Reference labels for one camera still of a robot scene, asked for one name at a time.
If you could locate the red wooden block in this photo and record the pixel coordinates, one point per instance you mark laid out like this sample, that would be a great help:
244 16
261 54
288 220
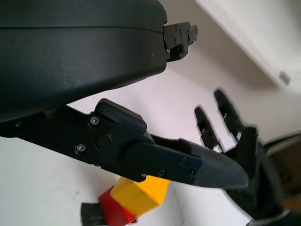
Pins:
113 209

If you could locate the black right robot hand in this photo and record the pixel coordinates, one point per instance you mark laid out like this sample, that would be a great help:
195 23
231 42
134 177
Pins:
263 188

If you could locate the yellow wooden block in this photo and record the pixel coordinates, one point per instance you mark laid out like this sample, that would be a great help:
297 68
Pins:
141 195

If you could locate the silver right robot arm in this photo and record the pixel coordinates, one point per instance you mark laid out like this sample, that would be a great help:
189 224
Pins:
282 220

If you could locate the black tape strip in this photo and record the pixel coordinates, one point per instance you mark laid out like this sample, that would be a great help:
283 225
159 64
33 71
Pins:
91 214

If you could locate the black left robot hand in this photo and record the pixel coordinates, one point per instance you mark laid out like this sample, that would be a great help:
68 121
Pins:
70 58

